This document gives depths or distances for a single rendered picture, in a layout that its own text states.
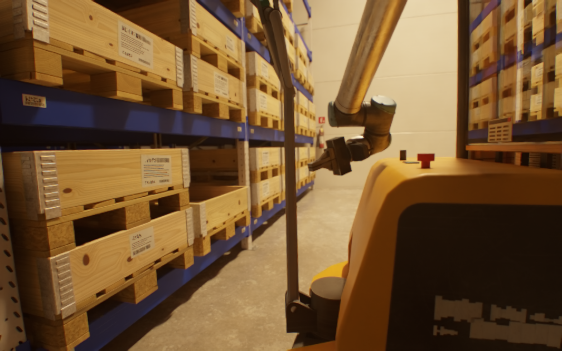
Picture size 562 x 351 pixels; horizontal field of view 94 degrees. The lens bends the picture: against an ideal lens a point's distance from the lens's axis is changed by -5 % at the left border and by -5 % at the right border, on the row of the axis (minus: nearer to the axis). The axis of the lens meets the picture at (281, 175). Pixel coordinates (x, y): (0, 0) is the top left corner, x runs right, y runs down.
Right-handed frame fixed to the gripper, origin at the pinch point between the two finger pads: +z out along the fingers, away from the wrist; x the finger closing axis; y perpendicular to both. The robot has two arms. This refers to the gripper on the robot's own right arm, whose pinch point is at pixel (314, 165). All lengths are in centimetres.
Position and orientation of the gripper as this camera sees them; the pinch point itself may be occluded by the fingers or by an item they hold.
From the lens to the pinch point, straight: 95.6
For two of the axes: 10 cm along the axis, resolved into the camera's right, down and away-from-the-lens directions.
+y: -4.5, -0.7, 8.9
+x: -2.7, -9.4, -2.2
